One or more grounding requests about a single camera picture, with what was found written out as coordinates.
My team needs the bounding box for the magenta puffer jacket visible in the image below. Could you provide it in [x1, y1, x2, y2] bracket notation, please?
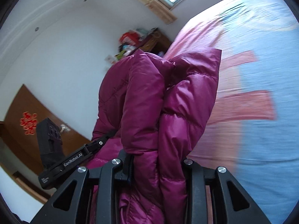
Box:
[87, 48, 221, 223]

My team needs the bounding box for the brown wooden door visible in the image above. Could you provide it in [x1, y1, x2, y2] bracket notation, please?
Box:
[0, 83, 94, 204]

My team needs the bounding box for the red double happiness sticker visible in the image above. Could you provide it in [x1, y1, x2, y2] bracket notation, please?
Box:
[20, 111, 38, 135]

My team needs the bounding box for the pink and blue bed sheet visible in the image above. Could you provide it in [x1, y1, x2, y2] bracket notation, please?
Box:
[166, 0, 298, 223]

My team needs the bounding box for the white card box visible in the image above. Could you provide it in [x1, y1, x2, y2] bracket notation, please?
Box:
[105, 55, 119, 64]

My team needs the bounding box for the green cloth on desk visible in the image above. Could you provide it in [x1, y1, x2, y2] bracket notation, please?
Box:
[115, 50, 126, 61]

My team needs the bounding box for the red gift bag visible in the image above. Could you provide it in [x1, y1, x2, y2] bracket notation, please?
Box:
[119, 31, 139, 46]

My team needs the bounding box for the wooden desk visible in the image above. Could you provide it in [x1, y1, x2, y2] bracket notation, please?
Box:
[129, 28, 172, 55]

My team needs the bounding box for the left beige curtain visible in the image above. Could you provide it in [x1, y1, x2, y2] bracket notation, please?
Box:
[139, 0, 177, 25]

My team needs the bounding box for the silver door handle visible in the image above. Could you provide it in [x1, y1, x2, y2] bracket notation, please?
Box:
[60, 124, 71, 133]

